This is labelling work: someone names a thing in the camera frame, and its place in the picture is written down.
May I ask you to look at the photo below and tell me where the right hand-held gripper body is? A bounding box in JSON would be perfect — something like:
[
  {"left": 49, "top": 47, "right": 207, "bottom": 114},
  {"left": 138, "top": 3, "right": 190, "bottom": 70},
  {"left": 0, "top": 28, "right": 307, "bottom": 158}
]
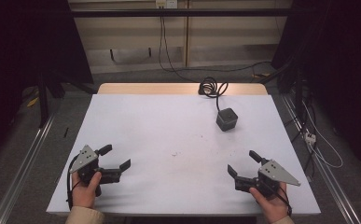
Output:
[{"left": 255, "top": 159, "right": 301, "bottom": 199}]

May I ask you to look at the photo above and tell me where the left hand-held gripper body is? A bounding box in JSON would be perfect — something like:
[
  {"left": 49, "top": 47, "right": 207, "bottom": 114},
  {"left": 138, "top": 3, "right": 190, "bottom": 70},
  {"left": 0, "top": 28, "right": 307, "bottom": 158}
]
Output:
[{"left": 69, "top": 145, "right": 104, "bottom": 198}]

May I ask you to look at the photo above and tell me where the person's left hand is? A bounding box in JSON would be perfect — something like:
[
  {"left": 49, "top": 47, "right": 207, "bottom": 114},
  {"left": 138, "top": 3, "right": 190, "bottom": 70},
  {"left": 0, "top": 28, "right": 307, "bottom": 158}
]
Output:
[{"left": 71, "top": 171, "right": 103, "bottom": 210}]

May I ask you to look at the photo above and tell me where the person's right hand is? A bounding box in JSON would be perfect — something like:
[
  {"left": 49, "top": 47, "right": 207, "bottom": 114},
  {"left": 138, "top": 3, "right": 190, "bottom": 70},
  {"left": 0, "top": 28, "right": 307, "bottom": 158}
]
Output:
[{"left": 249, "top": 182, "right": 292, "bottom": 224}]

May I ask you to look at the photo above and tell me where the black cube device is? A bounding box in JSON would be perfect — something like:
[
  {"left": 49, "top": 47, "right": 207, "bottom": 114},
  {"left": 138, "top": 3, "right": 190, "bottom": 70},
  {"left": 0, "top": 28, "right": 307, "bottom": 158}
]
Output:
[{"left": 215, "top": 107, "right": 240, "bottom": 133}]

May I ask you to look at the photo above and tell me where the black metal stand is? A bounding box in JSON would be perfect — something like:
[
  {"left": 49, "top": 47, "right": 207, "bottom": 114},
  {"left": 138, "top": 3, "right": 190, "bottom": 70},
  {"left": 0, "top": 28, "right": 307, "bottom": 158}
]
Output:
[{"left": 36, "top": 69, "right": 66, "bottom": 129}]

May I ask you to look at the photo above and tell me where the white table cover board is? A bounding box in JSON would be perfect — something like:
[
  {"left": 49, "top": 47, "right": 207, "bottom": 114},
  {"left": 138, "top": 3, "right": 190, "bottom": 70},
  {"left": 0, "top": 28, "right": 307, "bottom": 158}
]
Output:
[{"left": 46, "top": 93, "right": 322, "bottom": 217}]

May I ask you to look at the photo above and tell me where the yellow floor tape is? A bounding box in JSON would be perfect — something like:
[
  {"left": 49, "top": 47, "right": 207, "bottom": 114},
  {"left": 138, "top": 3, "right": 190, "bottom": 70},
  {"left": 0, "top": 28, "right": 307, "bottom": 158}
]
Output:
[{"left": 26, "top": 96, "right": 40, "bottom": 108}]

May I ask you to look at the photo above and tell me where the wooden table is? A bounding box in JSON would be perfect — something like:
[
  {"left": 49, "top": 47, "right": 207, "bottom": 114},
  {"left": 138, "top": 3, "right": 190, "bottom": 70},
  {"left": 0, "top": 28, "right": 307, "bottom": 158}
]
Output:
[{"left": 96, "top": 82, "right": 269, "bottom": 96}]

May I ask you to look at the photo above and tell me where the black curtain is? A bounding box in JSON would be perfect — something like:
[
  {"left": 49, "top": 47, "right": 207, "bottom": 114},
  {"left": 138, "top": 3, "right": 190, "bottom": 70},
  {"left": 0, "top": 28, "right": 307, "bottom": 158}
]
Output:
[
  {"left": 0, "top": 0, "right": 94, "bottom": 169},
  {"left": 271, "top": 0, "right": 361, "bottom": 178}
]

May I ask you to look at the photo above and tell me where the left hand-held gripper black cable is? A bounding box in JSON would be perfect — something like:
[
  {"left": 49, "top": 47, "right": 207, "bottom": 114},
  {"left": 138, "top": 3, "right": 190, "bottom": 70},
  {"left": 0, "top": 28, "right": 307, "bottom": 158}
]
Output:
[{"left": 65, "top": 154, "right": 83, "bottom": 210}]

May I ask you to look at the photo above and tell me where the hand-held gripper black cable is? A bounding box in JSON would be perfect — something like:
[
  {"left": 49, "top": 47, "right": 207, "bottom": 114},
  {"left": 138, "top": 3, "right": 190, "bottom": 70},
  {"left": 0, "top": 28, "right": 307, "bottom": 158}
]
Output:
[
  {"left": 65, "top": 154, "right": 83, "bottom": 210},
  {"left": 272, "top": 186, "right": 294, "bottom": 217}
]

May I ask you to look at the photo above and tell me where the right hand-held gripper black cable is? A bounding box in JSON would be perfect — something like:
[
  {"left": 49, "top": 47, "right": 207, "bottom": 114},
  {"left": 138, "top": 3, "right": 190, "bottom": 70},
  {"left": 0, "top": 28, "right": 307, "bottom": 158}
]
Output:
[{"left": 272, "top": 186, "right": 294, "bottom": 217}]

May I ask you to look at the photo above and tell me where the aluminium floor rail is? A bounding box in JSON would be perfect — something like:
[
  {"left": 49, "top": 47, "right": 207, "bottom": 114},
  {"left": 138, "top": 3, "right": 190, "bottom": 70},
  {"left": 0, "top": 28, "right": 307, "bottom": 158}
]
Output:
[
  {"left": 281, "top": 93, "right": 361, "bottom": 224},
  {"left": 0, "top": 115, "right": 56, "bottom": 224}
]

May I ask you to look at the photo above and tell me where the white power cable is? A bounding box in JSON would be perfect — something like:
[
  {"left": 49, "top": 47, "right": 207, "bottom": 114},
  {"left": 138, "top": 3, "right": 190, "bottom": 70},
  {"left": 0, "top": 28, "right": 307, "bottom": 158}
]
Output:
[{"left": 301, "top": 101, "right": 344, "bottom": 169}]

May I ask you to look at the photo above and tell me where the coiled black device cable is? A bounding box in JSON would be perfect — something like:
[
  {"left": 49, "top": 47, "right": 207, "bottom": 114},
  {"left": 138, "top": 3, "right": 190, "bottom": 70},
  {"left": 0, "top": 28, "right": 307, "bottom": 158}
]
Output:
[{"left": 198, "top": 76, "right": 229, "bottom": 113}]

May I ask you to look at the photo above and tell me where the long black wall cable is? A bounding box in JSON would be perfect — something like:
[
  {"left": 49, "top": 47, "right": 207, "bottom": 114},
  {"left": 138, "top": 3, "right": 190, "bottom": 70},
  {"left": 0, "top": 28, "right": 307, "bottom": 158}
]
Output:
[{"left": 158, "top": 7, "right": 274, "bottom": 84}]

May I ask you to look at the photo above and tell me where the black horizontal frame bar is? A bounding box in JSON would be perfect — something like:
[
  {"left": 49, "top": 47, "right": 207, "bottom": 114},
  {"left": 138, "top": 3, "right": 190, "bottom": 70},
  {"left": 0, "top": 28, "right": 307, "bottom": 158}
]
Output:
[{"left": 70, "top": 7, "right": 298, "bottom": 19}]

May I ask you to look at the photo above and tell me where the white wall socket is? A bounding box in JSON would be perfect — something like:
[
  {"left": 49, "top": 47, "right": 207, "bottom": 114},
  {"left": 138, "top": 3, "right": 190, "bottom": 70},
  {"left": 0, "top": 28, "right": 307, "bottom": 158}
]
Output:
[{"left": 155, "top": 0, "right": 179, "bottom": 9}]

